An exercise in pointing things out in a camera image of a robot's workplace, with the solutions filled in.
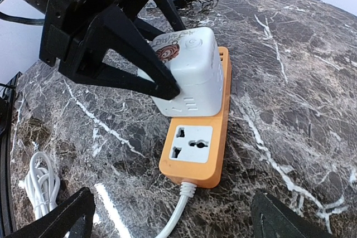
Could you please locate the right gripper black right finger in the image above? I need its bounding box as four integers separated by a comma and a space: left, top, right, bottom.
251, 189, 333, 237

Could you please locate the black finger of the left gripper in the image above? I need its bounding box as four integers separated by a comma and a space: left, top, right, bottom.
119, 0, 187, 41
59, 5, 180, 100

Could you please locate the black front rail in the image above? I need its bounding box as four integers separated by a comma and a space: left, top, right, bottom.
1, 72, 22, 237

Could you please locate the white cube adapter with sticker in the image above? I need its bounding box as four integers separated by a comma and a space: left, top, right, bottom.
151, 27, 224, 117

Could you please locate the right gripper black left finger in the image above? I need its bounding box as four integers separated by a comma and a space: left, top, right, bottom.
7, 187, 95, 238

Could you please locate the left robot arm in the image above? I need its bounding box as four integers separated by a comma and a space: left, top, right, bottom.
1, 0, 185, 100

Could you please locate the white coiled power cord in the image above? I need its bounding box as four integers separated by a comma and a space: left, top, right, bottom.
24, 150, 197, 238

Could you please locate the orange power strip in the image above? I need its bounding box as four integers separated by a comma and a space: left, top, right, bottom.
158, 46, 232, 188

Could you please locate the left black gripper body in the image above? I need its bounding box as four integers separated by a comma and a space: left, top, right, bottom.
38, 0, 151, 69

